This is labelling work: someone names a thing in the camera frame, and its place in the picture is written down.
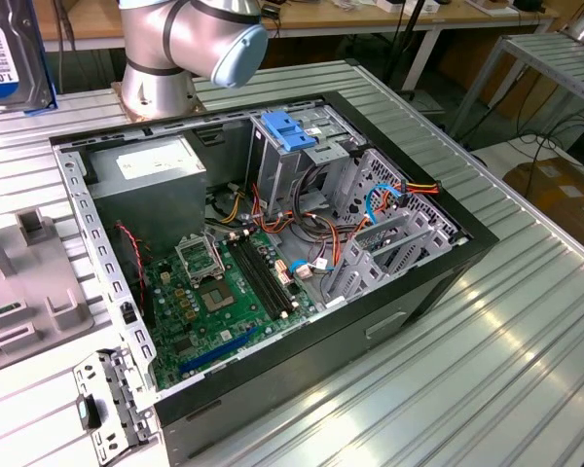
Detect grey power supply unit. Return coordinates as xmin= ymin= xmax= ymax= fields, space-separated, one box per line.
xmin=85 ymin=133 xmax=209 ymax=249

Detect yellow black power wires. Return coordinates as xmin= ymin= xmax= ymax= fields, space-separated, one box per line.
xmin=208 ymin=187 xmax=248 ymax=226

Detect metal disk bay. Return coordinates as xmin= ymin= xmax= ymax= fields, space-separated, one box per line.
xmin=320 ymin=208 xmax=455 ymax=310

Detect coloured wire bundle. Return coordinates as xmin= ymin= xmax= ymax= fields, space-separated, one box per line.
xmin=249 ymin=182 xmax=354 ymax=273

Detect blue drive cage latch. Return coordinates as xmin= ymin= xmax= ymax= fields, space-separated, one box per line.
xmin=261 ymin=111 xmax=318 ymax=153

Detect red yellow power wire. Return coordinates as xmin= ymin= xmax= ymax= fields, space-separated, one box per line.
xmin=379 ymin=178 xmax=442 ymax=216

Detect black RAM slot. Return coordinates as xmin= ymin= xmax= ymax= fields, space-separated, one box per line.
xmin=240 ymin=232 xmax=296 ymax=313
xmin=226 ymin=235 xmax=282 ymax=321

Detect metal card retention bracket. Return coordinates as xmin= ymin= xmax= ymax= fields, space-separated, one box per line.
xmin=71 ymin=345 xmax=161 ymax=462

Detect metal optical drive cage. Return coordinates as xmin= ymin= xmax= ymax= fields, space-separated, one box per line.
xmin=245 ymin=104 xmax=369 ymax=218

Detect blue expansion slot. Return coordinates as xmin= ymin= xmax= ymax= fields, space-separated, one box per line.
xmin=177 ymin=325 xmax=260 ymax=376

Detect CPU socket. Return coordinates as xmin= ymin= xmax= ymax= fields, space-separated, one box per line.
xmin=196 ymin=277 xmax=240 ymax=318

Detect metal socket cover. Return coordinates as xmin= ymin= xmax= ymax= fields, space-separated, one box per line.
xmin=173 ymin=232 xmax=226 ymax=284

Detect hard disk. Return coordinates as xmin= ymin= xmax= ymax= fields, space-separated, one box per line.
xmin=0 ymin=0 xmax=58 ymax=116

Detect brown cardboard floor box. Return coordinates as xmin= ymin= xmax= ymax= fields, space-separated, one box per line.
xmin=503 ymin=155 xmax=584 ymax=244

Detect grey parts rack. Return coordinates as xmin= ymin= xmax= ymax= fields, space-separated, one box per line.
xmin=0 ymin=192 xmax=96 ymax=361

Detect black open PC case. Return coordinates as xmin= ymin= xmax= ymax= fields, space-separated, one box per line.
xmin=48 ymin=90 xmax=500 ymax=461

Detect thick black cable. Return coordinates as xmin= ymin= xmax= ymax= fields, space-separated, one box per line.
xmin=293 ymin=158 xmax=335 ymax=223

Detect black blue bracket latch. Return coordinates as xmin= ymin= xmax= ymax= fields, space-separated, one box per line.
xmin=75 ymin=393 xmax=103 ymax=430

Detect blue SATA wire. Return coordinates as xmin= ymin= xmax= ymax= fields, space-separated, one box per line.
xmin=289 ymin=259 xmax=335 ymax=282
xmin=364 ymin=183 xmax=405 ymax=225

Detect wooden desk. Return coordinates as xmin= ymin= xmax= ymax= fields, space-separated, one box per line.
xmin=43 ymin=0 xmax=561 ymax=93

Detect green motherboard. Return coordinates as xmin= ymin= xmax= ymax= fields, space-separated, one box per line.
xmin=143 ymin=228 xmax=317 ymax=390

